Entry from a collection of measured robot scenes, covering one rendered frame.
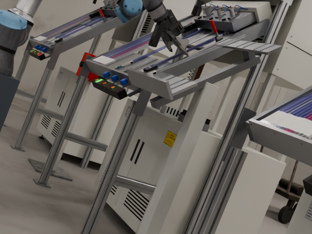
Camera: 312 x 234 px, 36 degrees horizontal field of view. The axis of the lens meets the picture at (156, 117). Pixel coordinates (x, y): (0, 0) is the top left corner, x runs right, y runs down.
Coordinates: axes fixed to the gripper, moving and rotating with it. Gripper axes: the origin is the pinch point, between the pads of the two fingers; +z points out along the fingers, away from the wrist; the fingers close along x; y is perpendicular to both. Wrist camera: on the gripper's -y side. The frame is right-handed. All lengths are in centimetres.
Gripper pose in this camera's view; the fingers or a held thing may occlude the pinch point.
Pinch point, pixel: (178, 55)
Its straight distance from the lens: 222.2
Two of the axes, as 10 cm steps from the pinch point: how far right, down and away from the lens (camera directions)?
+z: 5.1, 7.4, 4.4
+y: 7.4, -6.3, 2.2
